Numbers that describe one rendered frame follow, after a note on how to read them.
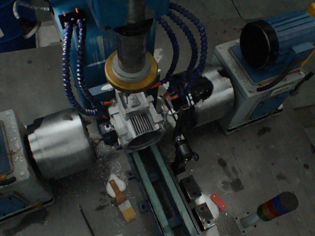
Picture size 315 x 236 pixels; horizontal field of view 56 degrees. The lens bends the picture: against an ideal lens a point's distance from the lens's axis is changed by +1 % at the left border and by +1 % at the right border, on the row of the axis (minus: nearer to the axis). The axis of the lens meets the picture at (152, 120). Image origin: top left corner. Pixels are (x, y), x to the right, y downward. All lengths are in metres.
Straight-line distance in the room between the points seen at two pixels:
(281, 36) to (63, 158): 0.90
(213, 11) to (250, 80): 2.11
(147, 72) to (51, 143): 0.42
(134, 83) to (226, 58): 0.50
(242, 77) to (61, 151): 0.77
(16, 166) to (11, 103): 0.63
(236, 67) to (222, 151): 0.43
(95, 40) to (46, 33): 1.40
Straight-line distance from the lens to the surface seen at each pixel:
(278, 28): 1.23
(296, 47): 1.25
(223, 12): 3.34
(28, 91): 1.69
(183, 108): 1.03
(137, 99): 1.19
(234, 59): 1.33
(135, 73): 0.97
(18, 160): 1.10
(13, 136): 1.15
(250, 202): 1.46
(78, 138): 1.09
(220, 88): 1.23
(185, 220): 1.24
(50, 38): 2.48
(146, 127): 1.15
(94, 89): 1.20
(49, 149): 1.10
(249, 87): 1.26
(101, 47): 1.18
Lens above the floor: 2.13
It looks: 62 degrees down
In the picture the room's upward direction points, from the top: 7 degrees clockwise
